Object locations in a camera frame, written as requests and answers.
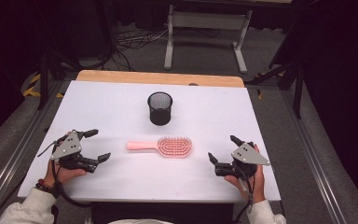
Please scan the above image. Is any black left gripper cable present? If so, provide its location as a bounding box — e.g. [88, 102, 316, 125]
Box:
[50, 159, 93, 209]

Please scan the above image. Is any black mesh pen cup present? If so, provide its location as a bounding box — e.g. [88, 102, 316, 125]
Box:
[146, 91, 174, 127]

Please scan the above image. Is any person's right hand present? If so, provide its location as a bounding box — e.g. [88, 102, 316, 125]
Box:
[224, 145, 267, 205]

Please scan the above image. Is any black metal stand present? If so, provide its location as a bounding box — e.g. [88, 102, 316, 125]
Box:
[36, 51, 82, 112]
[245, 58, 306, 120]

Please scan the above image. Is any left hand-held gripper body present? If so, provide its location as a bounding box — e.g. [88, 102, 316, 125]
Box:
[49, 130, 100, 175]

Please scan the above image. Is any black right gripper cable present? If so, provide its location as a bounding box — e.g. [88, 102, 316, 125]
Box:
[233, 161, 257, 224]

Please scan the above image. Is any pink hairbrush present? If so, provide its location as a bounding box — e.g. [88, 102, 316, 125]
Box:
[126, 135, 194, 159]

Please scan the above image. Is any beaded bracelet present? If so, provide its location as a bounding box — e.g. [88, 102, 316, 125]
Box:
[34, 177, 55, 195]

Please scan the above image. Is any person's white shirt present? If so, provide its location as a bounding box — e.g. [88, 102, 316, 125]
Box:
[106, 218, 175, 224]

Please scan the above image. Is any grey metal table frame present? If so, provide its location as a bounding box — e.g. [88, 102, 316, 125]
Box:
[163, 4, 254, 75]

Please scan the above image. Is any bundle of floor cables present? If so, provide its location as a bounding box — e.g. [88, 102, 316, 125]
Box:
[103, 27, 170, 73]

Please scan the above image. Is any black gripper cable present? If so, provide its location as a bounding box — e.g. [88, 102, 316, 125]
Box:
[50, 159, 93, 209]
[233, 161, 257, 224]

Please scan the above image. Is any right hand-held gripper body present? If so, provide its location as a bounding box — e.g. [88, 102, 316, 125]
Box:
[214, 141, 271, 181]

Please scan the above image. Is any person's left hand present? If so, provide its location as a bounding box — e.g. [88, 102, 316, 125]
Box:
[42, 132, 88, 189]

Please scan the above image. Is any aluminium floor rail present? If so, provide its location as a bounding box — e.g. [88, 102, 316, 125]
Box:
[0, 79, 67, 222]
[279, 89, 350, 224]

